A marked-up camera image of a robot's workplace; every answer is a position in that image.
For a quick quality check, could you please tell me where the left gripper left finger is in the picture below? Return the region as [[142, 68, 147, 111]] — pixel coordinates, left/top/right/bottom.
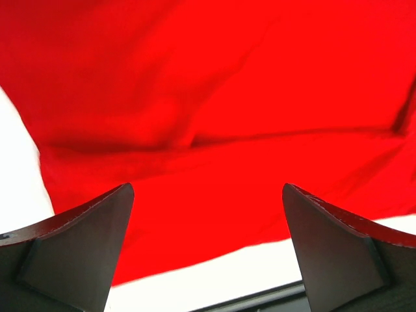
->
[[1, 183, 135, 311]]

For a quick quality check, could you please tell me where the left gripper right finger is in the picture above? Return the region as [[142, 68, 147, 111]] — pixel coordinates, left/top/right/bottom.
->
[[282, 183, 415, 311]]

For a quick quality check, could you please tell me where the red t shirt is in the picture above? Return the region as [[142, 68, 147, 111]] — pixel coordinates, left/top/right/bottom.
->
[[1, 1, 415, 285]]

